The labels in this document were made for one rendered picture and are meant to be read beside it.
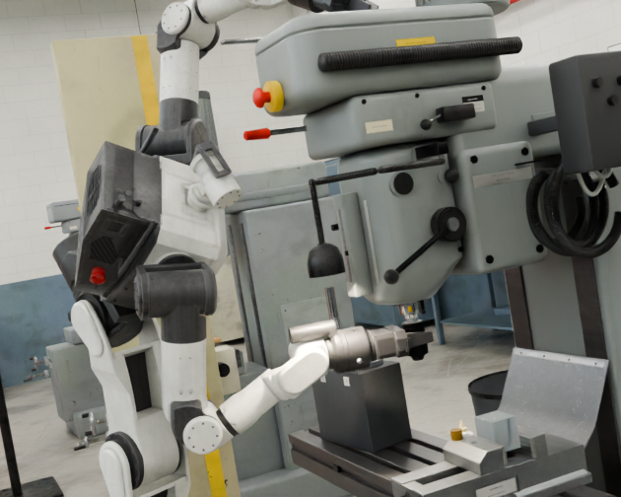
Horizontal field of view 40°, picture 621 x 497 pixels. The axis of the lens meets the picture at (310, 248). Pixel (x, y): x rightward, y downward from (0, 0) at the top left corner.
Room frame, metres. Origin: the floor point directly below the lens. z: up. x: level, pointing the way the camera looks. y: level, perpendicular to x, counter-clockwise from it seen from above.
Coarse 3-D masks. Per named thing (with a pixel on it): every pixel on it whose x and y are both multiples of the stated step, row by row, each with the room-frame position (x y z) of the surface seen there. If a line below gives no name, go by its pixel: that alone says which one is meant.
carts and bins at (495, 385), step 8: (488, 376) 3.85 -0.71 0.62; (496, 376) 3.86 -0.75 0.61; (504, 376) 3.86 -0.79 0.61; (472, 384) 3.76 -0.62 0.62; (480, 384) 3.81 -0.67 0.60; (488, 384) 3.84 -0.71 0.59; (496, 384) 3.85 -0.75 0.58; (504, 384) 3.86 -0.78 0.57; (472, 392) 3.58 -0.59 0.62; (480, 392) 3.80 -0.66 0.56; (488, 392) 3.83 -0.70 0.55; (496, 392) 3.85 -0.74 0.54; (472, 400) 3.64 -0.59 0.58; (480, 400) 3.54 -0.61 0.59; (488, 400) 3.50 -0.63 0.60; (496, 400) 3.47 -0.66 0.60; (480, 408) 3.56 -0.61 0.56; (488, 408) 3.51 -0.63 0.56; (496, 408) 3.48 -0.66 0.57
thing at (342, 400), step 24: (336, 384) 2.00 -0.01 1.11; (360, 384) 1.92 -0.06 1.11; (384, 384) 1.94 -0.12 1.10; (336, 408) 2.01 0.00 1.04; (360, 408) 1.93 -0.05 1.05; (384, 408) 1.94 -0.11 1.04; (336, 432) 2.03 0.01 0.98; (360, 432) 1.94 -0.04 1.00; (384, 432) 1.93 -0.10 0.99; (408, 432) 1.97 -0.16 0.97
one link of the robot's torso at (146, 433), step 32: (96, 320) 1.94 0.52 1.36; (96, 352) 1.94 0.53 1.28; (128, 352) 1.95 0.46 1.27; (160, 352) 2.01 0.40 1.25; (128, 384) 1.93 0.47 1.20; (160, 384) 2.00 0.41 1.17; (128, 416) 1.94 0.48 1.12; (160, 416) 1.98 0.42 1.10; (128, 448) 1.93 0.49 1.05; (160, 448) 1.96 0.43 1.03
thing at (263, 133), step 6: (300, 126) 1.79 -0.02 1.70; (306, 126) 1.79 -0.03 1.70; (246, 132) 1.74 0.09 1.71; (252, 132) 1.74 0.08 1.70; (258, 132) 1.74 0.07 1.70; (264, 132) 1.75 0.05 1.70; (270, 132) 1.76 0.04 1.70; (276, 132) 1.76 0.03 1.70; (282, 132) 1.77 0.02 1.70; (288, 132) 1.78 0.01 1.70; (294, 132) 1.79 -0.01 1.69; (246, 138) 1.74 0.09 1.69; (252, 138) 1.74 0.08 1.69; (258, 138) 1.75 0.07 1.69; (264, 138) 1.75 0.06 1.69
